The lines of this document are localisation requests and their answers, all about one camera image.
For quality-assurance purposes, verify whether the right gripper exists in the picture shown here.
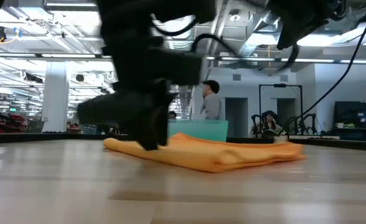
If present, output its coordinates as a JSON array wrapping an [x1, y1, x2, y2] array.
[[266, 0, 336, 50]]

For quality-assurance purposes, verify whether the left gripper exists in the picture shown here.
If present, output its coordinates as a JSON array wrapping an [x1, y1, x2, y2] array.
[[77, 0, 217, 152]]

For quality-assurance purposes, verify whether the orange microfiber towel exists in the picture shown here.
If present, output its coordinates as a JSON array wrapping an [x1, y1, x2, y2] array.
[[103, 132, 307, 174]]

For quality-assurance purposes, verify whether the teal plastic basket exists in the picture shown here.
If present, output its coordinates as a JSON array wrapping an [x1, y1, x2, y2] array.
[[167, 119, 230, 142]]

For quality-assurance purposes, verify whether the black metal stand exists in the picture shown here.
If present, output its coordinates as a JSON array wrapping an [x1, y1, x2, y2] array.
[[258, 83, 304, 134]]

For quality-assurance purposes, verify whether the white building column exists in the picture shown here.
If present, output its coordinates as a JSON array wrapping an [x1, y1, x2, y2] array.
[[41, 60, 70, 133]]

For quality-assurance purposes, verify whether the black equipment rack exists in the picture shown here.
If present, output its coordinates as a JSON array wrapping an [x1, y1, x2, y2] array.
[[332, 100, 366, 142]]

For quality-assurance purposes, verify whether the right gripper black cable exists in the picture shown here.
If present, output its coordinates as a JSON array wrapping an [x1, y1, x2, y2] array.
[[279, 43, 299, 71]]

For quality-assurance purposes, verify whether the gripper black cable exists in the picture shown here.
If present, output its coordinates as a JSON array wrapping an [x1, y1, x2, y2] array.
[[279, 43, 299, 71], [151, 14, 240, 57]]

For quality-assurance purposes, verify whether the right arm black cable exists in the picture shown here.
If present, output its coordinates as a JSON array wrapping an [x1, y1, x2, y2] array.
[[278, 0, 366, 138]]

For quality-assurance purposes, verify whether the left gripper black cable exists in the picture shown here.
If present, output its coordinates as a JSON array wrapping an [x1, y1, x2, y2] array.
[[151, 14, 240, 57]]

